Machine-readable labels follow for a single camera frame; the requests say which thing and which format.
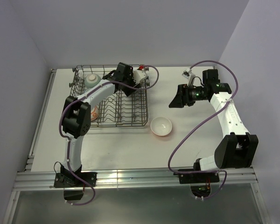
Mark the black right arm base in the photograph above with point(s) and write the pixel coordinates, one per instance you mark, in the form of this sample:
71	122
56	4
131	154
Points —
191	177

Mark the orange floral pattern bowl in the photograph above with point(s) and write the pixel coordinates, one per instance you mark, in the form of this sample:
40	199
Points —
94	113

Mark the aluminium mounting rail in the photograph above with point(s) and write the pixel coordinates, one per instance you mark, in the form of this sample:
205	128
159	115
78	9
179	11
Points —
125	178

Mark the pale green bowl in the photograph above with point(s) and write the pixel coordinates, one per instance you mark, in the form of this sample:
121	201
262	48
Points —
91	80

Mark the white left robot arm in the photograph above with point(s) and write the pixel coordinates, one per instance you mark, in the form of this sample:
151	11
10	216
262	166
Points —
75	121

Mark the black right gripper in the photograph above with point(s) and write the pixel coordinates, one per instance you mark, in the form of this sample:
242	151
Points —
182	97

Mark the grey wire dish rack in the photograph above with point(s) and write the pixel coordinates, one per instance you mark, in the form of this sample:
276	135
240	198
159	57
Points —
118	110

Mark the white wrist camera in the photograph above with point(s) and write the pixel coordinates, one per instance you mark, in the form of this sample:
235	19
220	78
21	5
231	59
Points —
189	75
139	74

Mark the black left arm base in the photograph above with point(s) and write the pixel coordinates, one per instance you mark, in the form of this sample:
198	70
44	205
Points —
61	181

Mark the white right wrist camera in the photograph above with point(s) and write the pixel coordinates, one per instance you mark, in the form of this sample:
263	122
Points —
189	75

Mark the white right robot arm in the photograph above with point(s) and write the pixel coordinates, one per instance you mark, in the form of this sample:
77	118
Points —
238	146

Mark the plain white bowl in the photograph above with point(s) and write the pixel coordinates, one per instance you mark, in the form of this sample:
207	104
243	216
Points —
161	126

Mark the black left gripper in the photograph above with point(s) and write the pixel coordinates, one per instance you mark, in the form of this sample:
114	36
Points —
129	91

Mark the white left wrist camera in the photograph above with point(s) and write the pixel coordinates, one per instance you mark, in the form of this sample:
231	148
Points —
139	74

